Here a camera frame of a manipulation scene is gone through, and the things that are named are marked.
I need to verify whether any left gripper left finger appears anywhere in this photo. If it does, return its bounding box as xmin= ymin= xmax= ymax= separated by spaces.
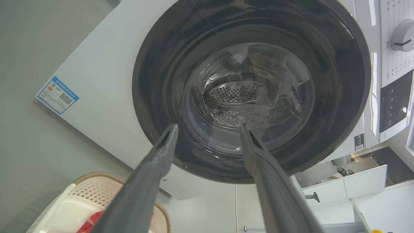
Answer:
xmin=91 ymin=124 xmax=179 ymax=233

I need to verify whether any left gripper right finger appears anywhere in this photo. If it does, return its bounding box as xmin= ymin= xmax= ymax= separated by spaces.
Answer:
xmin=240 ymin=124 xmax=324 ymax=233

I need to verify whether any cream perforated laundry basket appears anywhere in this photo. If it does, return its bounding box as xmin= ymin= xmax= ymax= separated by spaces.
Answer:
xmin=26 ymin=172 xmax=171 ymax=233

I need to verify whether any white perforated bin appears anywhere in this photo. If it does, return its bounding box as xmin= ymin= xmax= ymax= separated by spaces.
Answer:
xmin=294 ymin=161 xmax=338 ymax=187

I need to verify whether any red garment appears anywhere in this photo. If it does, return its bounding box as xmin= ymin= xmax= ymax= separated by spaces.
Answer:
xmin=77 ymin=210 xmax=154 ymax=233

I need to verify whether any white cabinet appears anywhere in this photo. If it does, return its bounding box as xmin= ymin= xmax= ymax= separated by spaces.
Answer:
xmin=302 ymin=164 xmax=388 ymax=207

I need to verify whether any small black washer sticker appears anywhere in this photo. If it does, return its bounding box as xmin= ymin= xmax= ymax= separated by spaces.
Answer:
xmin=354 ymin=133 xmax=365 ymax=152

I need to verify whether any round black washer door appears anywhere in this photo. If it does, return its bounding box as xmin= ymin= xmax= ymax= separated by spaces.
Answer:
xmin=132 ymin=0 xmax=372 ymax=184

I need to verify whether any white washing machine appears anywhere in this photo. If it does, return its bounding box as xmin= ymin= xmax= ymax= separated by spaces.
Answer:
xmin=35 ymin=0 xmax=414 ymax=201

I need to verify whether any blue energy label sticker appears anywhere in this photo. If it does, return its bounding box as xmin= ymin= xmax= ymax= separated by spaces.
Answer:
xmin=35 ymin=76 xmax=80 ymax=115

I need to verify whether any black washer display panel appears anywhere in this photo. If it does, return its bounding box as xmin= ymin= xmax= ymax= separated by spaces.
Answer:
xmin=379 ymin=69 xmax=414 ymax=134

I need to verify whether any white round control knob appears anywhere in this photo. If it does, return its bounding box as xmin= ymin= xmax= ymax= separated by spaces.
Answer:
xmin=390 ymin=19 xmax=414 ymax=52

